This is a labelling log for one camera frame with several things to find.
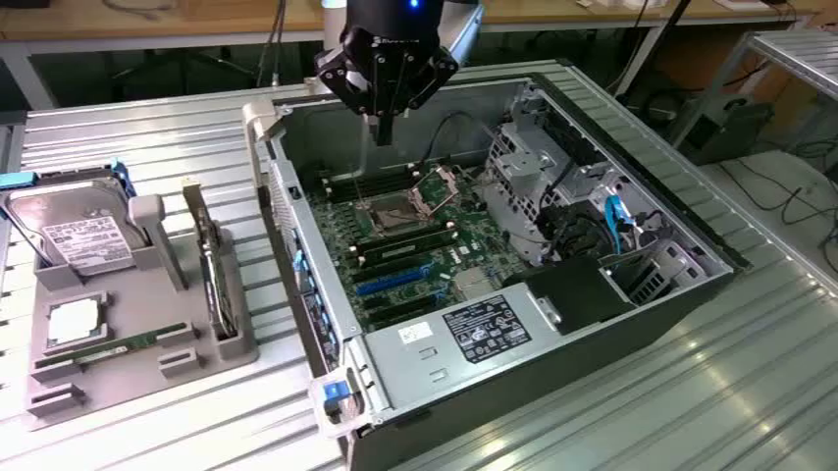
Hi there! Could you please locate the thin metal locking lever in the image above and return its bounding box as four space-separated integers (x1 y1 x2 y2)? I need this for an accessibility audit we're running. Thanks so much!
352 125 370 210

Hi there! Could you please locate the wooden desk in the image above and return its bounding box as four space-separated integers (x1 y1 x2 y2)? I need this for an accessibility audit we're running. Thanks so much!
0 0 821 45

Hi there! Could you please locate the blue expansion slot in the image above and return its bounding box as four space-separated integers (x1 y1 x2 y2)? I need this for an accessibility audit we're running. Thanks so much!
352 267 432 296

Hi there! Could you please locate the silver power supply unit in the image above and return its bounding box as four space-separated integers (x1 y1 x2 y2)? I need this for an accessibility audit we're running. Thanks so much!
362 280 573 411

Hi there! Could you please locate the CPU socket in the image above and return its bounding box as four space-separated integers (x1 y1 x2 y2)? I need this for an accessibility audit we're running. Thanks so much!
356 195 422 236

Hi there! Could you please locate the open black PC case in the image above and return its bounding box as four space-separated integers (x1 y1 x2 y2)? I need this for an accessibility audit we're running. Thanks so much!
242 71 754 471

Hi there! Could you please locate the silver chipset heat sink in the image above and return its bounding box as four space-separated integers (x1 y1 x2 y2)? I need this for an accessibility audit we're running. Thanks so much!
454 272 500 301

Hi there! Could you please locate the black cable on white table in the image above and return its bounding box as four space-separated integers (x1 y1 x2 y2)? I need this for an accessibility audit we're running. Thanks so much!
718 140 838 257

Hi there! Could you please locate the hanging black cable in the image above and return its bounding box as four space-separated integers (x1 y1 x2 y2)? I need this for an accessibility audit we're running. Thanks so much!
259 0 291 88

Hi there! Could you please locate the hard disk with blue bracket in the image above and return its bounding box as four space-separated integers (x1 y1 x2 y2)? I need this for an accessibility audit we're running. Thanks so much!
0 157 150 277

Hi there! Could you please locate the silver CPU chip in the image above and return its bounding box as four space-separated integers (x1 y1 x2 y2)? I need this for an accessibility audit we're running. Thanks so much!
47 299 107 340

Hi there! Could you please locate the grey parts rack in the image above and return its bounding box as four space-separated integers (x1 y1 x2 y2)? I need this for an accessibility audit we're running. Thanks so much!
23 193 263 419

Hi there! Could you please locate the black wire in case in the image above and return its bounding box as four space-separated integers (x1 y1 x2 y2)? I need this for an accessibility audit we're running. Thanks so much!
423 111 487 164

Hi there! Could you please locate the graphics card with metal bracket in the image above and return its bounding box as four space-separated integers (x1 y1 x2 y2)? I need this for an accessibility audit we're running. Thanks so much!
180 179 243 343

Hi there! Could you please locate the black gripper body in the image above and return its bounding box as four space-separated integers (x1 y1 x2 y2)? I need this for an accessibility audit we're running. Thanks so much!
336 0 451 118

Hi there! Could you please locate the green RAM stick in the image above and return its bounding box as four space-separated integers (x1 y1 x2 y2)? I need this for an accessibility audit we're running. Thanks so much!
352 238 439 269
35 323 190 370

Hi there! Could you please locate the green motherboard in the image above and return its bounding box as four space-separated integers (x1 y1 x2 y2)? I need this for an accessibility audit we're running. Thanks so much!
307 146 545 335

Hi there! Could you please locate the blue wire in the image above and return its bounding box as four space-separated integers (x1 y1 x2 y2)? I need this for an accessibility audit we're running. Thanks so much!
603 194 631 257

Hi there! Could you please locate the black plastic shroud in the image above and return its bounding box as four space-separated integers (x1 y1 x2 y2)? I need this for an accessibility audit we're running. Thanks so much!
522 256 638 336

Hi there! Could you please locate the black box on floor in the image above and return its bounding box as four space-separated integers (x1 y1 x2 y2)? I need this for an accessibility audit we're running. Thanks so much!
678 96 775 167

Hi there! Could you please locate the metal frame table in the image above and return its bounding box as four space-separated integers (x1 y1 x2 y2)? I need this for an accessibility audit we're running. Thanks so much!
666 29 838 151

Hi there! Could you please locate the metal socket cover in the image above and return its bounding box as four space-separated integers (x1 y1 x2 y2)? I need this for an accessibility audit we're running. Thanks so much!
404 165 463 222

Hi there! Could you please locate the metal disk bay cage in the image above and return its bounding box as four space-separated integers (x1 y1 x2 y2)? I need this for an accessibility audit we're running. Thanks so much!
482 121 631 257

